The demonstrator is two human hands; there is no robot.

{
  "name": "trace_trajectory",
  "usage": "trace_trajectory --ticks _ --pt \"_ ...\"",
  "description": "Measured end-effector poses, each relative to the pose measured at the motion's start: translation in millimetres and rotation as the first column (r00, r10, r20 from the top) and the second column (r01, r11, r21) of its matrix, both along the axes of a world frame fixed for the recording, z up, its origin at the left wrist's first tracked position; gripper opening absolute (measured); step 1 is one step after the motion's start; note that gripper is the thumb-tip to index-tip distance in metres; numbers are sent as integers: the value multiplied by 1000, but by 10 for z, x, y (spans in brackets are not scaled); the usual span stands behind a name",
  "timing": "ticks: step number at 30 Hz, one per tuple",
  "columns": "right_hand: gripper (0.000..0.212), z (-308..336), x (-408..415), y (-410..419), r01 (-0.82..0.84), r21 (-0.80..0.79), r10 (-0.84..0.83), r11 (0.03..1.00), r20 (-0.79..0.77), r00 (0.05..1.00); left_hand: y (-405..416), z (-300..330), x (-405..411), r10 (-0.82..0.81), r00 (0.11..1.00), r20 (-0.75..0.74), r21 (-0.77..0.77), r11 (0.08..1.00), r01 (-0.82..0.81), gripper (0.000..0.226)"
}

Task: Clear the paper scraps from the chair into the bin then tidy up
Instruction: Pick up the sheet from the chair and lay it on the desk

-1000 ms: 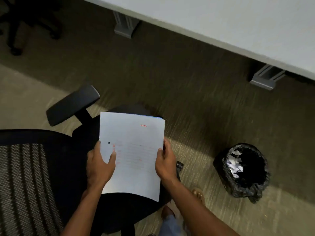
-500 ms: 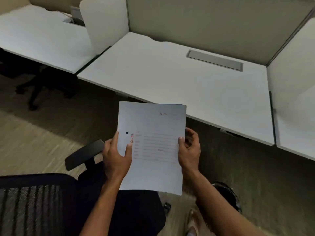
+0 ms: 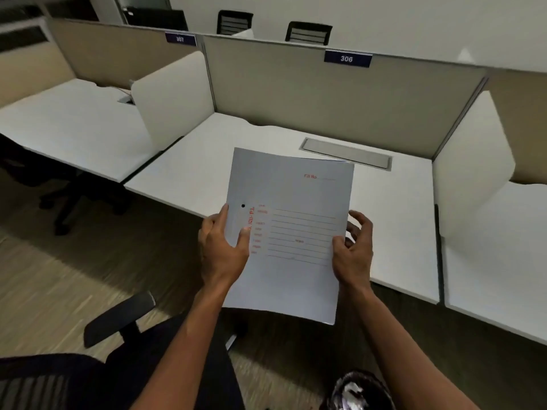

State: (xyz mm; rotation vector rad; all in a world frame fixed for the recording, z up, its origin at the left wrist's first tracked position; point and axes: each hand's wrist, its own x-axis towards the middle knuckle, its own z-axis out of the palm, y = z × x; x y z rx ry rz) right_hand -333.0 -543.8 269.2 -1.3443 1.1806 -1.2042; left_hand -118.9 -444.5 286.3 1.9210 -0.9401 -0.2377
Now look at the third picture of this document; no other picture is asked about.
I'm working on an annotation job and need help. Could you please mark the person's right hand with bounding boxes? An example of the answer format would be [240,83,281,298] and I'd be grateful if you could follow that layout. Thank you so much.
[331,210,374,292]

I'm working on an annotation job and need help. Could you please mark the person's left hand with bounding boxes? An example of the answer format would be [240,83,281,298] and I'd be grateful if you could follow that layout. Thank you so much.
[198,203,252,291]

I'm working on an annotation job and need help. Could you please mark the white papers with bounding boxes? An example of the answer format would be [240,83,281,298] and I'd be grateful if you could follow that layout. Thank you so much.
[222,147,356,326]

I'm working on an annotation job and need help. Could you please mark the black mesh office chair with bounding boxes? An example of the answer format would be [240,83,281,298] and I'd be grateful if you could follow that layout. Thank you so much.
[0,291,247,410]

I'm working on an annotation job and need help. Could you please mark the person's left forearm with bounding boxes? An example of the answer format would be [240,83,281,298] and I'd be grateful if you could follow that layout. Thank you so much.
[130,285,240,410]

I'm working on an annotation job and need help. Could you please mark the person's right forearm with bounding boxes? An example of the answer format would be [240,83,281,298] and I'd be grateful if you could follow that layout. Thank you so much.
[350,285,481,410]

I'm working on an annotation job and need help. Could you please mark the black swivel chair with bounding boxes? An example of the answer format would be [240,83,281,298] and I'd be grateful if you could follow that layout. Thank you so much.
[0,134,131,236]

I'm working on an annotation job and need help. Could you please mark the white table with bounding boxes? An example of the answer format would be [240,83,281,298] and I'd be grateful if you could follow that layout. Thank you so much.
[0,77,180,184]
[124,111,441,305]
[442,181,547,346]

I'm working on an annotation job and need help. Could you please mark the black lined trash bin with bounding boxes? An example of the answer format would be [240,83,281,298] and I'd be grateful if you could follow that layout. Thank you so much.
[326,370,396,410]

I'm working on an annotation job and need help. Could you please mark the beige cubicle partition panel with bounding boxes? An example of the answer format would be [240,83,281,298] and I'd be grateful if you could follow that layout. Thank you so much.
[201,34,489,161]
[486,68,547,186]
[44,17,210,95]

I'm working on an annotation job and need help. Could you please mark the blue number sign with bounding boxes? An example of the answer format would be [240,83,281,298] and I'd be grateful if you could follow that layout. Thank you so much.
[165,31,198,47]
[324,50,373,68]

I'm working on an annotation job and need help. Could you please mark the black monitor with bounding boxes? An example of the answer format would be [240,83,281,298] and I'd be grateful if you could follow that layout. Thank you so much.
[121,7,189,32]

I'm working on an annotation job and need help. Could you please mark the glass office door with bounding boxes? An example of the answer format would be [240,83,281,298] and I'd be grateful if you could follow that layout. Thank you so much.
[113,0,173,11]

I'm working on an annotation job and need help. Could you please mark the dark glass partition window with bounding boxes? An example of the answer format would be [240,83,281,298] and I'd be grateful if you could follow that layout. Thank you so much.
[0,0,99,54]

